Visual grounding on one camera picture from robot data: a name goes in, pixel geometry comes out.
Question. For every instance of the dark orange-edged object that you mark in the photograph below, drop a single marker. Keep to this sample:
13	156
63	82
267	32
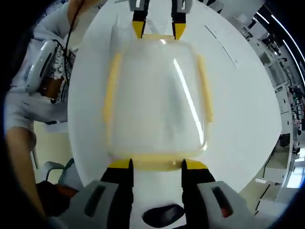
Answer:
50	198

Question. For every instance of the yellow plastic latch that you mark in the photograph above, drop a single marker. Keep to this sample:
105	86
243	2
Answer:
158	36
206	95
157	164
110	100

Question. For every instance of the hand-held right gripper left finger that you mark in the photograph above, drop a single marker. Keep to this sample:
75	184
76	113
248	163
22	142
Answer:
112	198

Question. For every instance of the clear storage box lid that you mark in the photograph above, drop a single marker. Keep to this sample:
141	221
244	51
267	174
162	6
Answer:
155	95

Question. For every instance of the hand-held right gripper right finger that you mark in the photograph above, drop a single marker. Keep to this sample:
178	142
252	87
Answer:
202	198

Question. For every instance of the white perforated strip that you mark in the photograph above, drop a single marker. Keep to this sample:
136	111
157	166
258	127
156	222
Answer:
220	43

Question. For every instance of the grey office chair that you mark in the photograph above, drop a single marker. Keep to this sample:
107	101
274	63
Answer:
53	164

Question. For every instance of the white chest-worn device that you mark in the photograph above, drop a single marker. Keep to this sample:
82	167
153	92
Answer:
38	69

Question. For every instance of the ceiling light strip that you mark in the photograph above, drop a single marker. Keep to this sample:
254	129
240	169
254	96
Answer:
292	43

